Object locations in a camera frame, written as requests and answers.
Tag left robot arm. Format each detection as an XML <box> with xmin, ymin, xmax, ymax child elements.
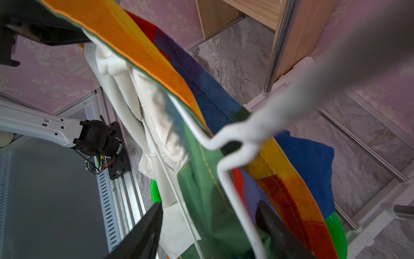
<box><xmin>1</xmin><ymin>1</ymin><xmax>124</xmax><ymax>157</ymax></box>

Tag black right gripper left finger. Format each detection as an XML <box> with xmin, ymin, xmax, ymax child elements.
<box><xmin>106</xmin><ymin>202</ymin><xmax>163</xmax><ymax>259</ymax></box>

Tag white wire clothes hanger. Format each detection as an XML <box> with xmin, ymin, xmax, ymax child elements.
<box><xmin>142</xmin><ymin>0</ymin><xmax>414</xmax><ymax>259</ymax></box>

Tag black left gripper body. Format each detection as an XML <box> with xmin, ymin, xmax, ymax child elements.
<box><xmin>1</xmin><ymin>0</ymin><xmax>90</xmax><ymax>67</ymax></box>

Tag steel clothes rack white joints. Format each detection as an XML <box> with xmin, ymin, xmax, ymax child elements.
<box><xmin>242</xmin><ymin>0</ymin><xmax>414</xmax><ymax>259</ymax></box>

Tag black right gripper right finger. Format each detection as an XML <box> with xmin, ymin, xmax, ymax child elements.
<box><xmin>256</xmin><ymin>201</ymin><xmax>315</xmax><ymax>259</ymax></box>

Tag green plastic basket tray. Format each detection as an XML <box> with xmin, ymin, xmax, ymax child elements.
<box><xmin>151</xmin><ymin>180</ymin><xmax>348</xmax><ymax>259</ymax></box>

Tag blue red white jacket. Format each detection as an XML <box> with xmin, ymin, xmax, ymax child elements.
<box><xmin>274</xmin><ymin>131</ymin><xmax>335</xmax><ymax>219</ymax></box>

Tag wooden two-tier shelf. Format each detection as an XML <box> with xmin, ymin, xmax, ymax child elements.
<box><xmin>190</xmin><ymin>1</ymin><xmax>336</xmax><ymax>88</ymax></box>

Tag rainbow striped jacket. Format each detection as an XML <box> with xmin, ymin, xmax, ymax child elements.
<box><xmin>43</xmin><ymin>1</ymin><xmax>337</xmax><ymax>259</ymax></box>

